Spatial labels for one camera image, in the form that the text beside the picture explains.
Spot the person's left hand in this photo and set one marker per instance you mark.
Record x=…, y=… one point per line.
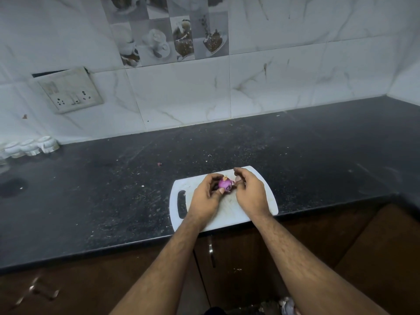
x=203, y=201

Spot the person's right hand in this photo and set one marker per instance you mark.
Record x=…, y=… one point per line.
x=251, y=195

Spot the person's left thumb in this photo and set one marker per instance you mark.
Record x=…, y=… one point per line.
x=217, y=192

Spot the person's right thumb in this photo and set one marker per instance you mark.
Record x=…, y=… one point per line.
x=240, y=181

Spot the purple onion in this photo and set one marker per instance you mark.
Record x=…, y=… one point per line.
x=225, y=184

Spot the person's right forearm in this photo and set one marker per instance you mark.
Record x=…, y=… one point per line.
x=306, y=270

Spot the person's left forearm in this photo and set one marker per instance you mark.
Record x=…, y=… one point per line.
x=165, y=270

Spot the white plastic cutting board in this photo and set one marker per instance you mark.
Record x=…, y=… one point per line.
x=226, y=206

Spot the brown wooden cabinet door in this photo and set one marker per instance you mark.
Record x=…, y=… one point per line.
x=98, y=285
x=242, y=262

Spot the decorative cup print tile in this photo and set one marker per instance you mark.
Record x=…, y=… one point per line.
x=167, y=29

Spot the white ceramic cup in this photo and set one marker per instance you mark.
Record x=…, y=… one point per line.
x=48, y=144
x=30, y=147
x=13, y=149

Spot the white wall switch socket plate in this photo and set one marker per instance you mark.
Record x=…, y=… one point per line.
x=69, y=90

